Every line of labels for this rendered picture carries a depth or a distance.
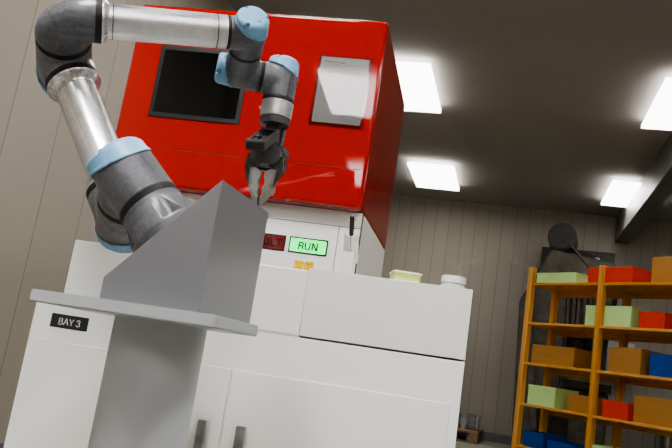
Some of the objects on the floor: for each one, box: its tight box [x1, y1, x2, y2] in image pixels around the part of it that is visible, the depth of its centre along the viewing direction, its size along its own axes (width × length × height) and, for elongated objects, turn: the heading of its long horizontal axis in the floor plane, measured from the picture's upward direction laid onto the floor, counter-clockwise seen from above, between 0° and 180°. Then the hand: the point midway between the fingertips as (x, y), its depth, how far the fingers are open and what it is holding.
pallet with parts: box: [456, 411, 483, 444], centre depth 1090 cm, size 126×87×35 cm
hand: (258, 200), depth 178 cm, fingers closed
